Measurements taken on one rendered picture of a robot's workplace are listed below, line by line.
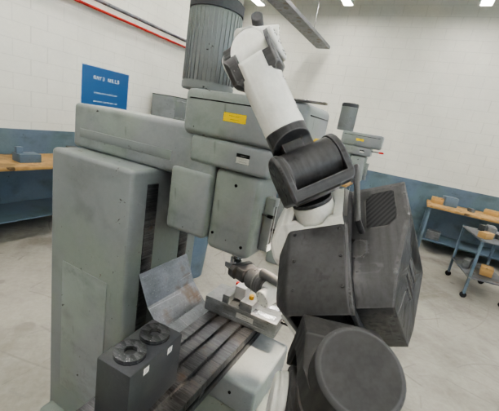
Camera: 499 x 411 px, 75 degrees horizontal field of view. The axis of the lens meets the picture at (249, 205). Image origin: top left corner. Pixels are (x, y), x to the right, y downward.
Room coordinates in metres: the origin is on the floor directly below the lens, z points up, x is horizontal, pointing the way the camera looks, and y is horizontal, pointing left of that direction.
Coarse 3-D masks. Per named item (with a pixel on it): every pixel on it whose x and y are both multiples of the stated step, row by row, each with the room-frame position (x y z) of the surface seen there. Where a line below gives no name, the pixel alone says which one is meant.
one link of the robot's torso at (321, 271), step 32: (352, 192) 0.74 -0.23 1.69; (384, 192) 0.70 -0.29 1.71; (288, 224) 0.68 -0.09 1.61; (320, 224) 0.65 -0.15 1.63; (352, 224) 0.66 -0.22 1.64; (384, 224) 0.62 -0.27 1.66; (288, 256) 0.63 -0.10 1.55; (320, 256) 0.60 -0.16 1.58; (352, 256) 0.59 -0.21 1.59; (384, 256) 0.56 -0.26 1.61; (416, 256) 0.65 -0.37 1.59; (288, 288) 0.58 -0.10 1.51; (320, 288) 0.55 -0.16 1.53; (352, 288) 0.53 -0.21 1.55; (384, 288) 0.52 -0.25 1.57; (416, 288) 0.63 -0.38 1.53; (288, 320) 0.60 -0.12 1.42; (352, 320) 0.55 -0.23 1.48; (384, 320) 0.52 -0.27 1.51
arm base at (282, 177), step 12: (336, 144) 0.68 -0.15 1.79; (276, 156) 0.67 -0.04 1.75; (348, 156) 0.67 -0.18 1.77; (276, 168) 0.65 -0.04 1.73; (288, 168) 0.64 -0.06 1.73; (348, 168) 0.66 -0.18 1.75; (276, 180) 0.68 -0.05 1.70; (288, 180) 0.63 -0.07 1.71; (324, 180) 0.64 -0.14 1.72; (336, 180) 0.65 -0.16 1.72; (348, 180) 0.65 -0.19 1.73; (288, 192) 0.63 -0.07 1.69; (300, 192) 0.62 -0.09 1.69; (312, 192) 0.63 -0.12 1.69; (324, 192) 0.64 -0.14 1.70; (288, 204) 0.66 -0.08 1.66; (300, 204) 0.65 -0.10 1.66
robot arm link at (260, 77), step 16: (272, 32) 0.75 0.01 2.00; (272, 48) 0.72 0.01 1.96; (224, 64) 0.75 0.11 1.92; (240, 64) 0.72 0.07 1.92; (256, 64) 0.70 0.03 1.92; (272, 64) 0.71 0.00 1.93; (240, 80) 0.72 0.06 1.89; (256, 80) 0.70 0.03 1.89; (272, 80) 0.70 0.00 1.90; (256, 96) 0.70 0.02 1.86; (272, 96) 0.69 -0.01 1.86; (288, 96) 0.70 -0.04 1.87; (256, 112) 0.71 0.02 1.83; (272, 112) 0.68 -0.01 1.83; (288, 112) 0.68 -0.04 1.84; (272, 128) 0.68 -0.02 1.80
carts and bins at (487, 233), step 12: (468, 228) 4.63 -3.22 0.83; (480, 228) 4.62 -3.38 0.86; (492, 228) 4.27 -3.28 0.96; (204, 240) 3.33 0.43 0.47; (480, 240) 4.08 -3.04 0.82; (492, 240) 4.17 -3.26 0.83; (192, 252) 3.26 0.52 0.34; (204, 252) 3.38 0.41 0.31; (456, 252) 4.77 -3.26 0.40; (492, 252) 4.65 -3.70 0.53; (192, 264) 3.28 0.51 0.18; (468, 264) 4.37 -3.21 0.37; (480, 264) 4.65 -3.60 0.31; (192, 276) 3.30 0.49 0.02; (468, 276) 4.05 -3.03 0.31; (480, 276) 4.12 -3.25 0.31; (492, 276) 4.21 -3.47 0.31
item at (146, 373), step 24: (144, 336) 0.82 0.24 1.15; (168, 336) 0.84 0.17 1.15; (120, 360) 0.71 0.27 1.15; (144, 360) 0.74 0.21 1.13; (168, 360) 0.82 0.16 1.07; (96, 384) 0.72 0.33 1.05; (120, 384) 0.69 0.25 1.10; (144, 384) 0.73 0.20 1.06; (168, 384) 0.84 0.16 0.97; (96, 408) 0.72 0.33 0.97; (120, 408) 0.69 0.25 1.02; (144, 408) 0.74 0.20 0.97
